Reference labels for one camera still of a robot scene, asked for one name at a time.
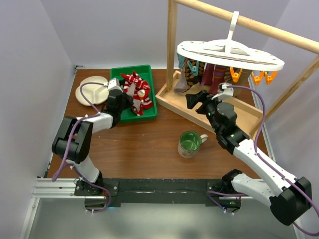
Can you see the green plastic bin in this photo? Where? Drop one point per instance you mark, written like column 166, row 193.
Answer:
column 146, row 74

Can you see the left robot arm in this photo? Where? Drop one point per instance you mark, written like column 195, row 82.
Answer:
column 73, row 139

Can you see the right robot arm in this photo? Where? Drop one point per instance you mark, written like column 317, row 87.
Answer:
column 287, row 196

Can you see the wooden rack frame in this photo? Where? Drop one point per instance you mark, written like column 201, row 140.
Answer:
column 250, row 117

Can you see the white round clip hanger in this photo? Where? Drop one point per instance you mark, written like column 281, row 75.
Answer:
column 227, row 52

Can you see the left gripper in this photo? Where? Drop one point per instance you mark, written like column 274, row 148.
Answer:
column 129, row 100

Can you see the red white patterned sock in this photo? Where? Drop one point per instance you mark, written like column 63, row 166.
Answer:
column 146, row 102

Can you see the white divided plate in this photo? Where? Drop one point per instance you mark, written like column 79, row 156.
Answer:
column 96, row 94

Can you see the maroon sock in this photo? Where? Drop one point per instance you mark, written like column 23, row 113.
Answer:
column 213, row 76

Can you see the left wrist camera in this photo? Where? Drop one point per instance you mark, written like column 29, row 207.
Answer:
column 114, row 84

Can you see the red white striped sock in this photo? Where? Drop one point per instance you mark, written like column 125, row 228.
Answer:
column 137, row 80

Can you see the orange clothes peg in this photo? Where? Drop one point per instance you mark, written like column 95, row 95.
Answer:
column 257, row 78
column 235, row 75
column 270, row 76

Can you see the aluminium frame rail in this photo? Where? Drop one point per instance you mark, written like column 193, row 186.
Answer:
column 55, row 212

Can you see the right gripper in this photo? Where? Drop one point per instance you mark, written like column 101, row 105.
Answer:
column 203, row 96

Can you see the green enamel mug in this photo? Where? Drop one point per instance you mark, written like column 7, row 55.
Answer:
column 190, row 143

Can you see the argyle brown sock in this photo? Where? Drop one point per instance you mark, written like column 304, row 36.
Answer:
column 191, row 79

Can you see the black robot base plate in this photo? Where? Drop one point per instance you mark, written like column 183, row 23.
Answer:
column 164, row 191

